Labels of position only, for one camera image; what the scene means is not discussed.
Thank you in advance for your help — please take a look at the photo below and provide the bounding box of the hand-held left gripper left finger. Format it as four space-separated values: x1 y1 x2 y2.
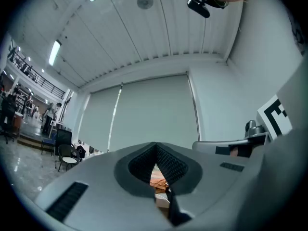
33 142 174 231

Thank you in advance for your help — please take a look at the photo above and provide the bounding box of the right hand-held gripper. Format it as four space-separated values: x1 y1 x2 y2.
192 94 293 159

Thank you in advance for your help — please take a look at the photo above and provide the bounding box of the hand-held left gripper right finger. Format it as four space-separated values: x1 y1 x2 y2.
155 142 265 228

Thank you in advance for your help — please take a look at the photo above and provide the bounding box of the black handbag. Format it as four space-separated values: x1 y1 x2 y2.
76 145 88 159

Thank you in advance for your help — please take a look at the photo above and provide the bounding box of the orange-brown cloth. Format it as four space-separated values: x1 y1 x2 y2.
150 174 169 194

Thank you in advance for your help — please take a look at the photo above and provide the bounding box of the black rattan chair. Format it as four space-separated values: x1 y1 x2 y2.
57 144 82 173

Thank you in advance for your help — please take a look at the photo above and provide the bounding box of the grey roller blind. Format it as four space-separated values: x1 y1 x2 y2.
78 85 122 152
109 74 201 152

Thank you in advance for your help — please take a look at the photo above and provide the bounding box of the black mesh chair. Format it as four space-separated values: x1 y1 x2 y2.
54 128 73 154

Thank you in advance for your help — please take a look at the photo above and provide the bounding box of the blue chair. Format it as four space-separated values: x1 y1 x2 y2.
40 131 58 156

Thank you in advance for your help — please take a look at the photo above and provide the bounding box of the wooden platform step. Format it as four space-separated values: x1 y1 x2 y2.
18 126 56 151

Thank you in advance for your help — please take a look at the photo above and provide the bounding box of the brown wooden cabinet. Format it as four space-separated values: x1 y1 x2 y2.
13 113 24 138

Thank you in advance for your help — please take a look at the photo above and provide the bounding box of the black mezzanine railing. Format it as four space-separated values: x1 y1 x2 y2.
8 38 66 100

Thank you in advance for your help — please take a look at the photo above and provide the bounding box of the round ceiling vent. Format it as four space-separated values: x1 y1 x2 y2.
137 0 154 10

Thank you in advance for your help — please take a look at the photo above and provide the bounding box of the silver gripper camera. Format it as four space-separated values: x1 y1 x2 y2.
244 120 266 139

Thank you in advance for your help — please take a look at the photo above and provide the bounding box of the black head-mounted camera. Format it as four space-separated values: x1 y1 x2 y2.
187 0 210 18

